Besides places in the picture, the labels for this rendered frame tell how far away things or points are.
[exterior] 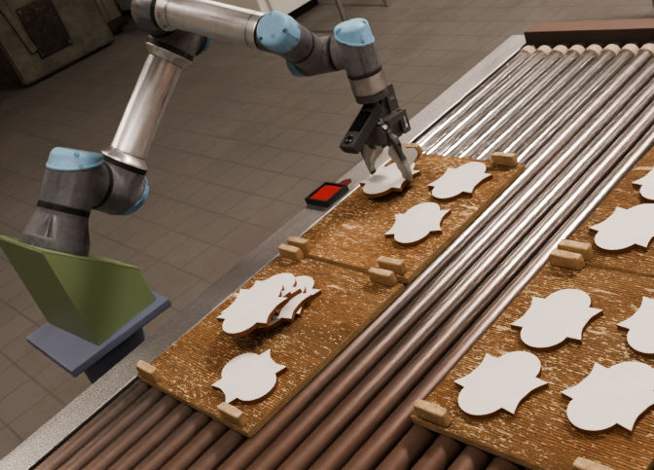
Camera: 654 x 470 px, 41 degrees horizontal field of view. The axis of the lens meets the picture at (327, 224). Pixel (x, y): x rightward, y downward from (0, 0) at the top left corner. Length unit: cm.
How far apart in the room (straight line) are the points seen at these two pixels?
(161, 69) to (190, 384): 80
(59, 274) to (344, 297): 63
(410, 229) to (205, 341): 46
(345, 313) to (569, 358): 44
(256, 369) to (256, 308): 13
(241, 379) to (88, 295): 55
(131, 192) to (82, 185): 16
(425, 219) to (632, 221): 41
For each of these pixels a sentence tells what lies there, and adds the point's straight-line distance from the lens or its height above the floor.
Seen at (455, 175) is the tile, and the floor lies 95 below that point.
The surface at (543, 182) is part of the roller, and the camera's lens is 185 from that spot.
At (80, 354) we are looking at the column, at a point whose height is 87.
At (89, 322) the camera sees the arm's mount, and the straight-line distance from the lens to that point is 199.
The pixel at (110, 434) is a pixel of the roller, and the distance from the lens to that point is 166.
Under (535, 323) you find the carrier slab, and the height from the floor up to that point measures 95.
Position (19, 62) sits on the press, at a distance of 854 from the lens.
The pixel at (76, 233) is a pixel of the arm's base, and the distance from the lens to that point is 199.
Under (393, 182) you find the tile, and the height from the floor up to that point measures 97.
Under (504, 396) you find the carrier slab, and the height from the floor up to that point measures 95.
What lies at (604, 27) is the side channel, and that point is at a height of 95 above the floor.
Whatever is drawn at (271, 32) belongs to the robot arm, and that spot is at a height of 138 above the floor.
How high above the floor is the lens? 183
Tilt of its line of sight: 28 degrees down
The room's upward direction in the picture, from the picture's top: 22 degrees counter-clockwise
